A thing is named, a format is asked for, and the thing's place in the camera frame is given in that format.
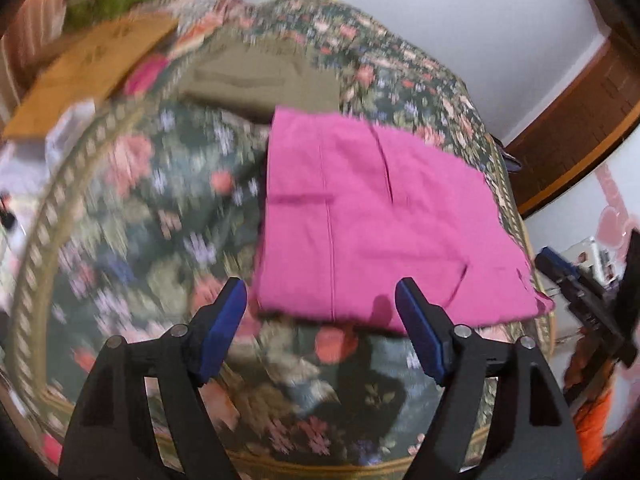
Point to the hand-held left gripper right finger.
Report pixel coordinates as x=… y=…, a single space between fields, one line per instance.
x=422 y=327

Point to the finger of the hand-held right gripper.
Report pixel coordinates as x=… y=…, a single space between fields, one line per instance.
x=562 y=272

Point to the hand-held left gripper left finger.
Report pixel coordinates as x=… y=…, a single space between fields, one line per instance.
x=227 y=327

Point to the pink pants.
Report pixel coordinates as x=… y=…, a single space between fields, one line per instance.
x=380 y=225

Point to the olive green folded pants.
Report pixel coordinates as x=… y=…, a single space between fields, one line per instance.
x=250 y=80

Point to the floral blanket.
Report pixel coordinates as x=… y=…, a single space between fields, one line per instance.
x=165 y=220

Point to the brown wooden door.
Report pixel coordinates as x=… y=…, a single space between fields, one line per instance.
x=580 y=125

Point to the pink wall decoration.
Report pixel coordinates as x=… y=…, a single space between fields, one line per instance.
x=612 y=210

